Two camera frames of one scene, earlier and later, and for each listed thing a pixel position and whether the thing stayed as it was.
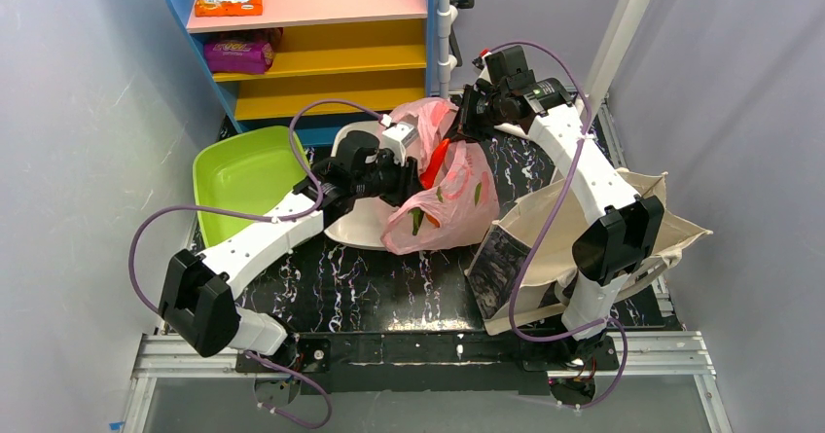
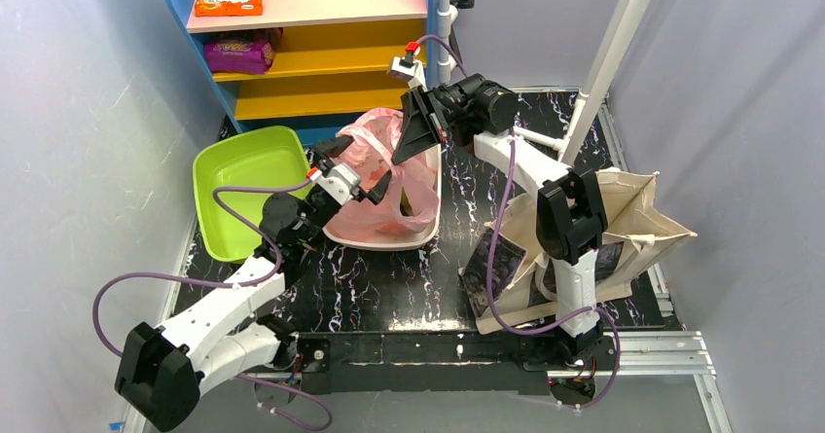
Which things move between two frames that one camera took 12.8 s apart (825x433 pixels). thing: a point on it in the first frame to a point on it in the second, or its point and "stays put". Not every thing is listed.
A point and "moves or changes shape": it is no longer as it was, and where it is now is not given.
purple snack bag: x=233 y=56 stays put
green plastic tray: x=253 y=173 stays put
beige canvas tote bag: x=498 y=257 stays put
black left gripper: x=408 y=180 to x=333 y=159
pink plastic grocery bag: x=460 y=207 moves or changes shape
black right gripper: x=468 y=116 to x=436 y=117
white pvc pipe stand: x=446 y=15 stays put
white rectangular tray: x=364 y=224 to x=401 y=246
